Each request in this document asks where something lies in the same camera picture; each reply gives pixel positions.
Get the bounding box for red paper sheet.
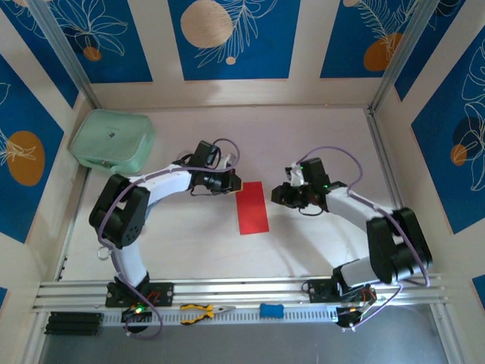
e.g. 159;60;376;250
235;180;270;236

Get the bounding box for blue sponge block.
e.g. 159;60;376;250
259;302;285;319

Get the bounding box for mint green zip pouch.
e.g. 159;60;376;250
67;108;157;174

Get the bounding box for black aluminium profile block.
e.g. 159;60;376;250
44;311;104;337

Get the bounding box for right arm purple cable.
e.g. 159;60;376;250
302;146;433;331

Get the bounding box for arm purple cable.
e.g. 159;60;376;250
97;138;242;340
302;146;433;331

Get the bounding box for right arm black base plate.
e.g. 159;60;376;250
307;278;376;304

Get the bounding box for long aluminium mounting rail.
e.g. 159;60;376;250
32;275;450;312

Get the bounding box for slotted grey cable duct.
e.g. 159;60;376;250
102;305;338;327

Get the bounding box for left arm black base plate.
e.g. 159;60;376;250
105;281;175;308

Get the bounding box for yellow-handled pliers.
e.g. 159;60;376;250
180;303;236;326

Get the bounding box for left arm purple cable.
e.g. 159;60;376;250
97;138;242;340

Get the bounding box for aluminium frame post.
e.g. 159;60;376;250
28;0;102;111
367;0;443;115

